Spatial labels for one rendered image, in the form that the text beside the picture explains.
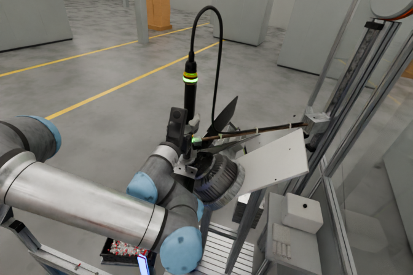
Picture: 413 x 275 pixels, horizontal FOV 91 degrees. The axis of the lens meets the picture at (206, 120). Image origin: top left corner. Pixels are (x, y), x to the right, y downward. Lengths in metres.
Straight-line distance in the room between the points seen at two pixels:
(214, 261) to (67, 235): 1.23
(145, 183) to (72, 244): 1.75
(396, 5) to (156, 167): 0.92
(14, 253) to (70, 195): 1.97
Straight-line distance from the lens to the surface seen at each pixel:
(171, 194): 0.52
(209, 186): 0.92
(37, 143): 0.56
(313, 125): 1.03
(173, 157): 0.56
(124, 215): 0.41
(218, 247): 1.96
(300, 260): 1.20
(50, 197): 0.42
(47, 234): 2.35
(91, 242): 2.17
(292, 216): 1.18
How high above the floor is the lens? 1.87
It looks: 35 degrees down
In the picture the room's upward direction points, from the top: 6 degrees clockwise
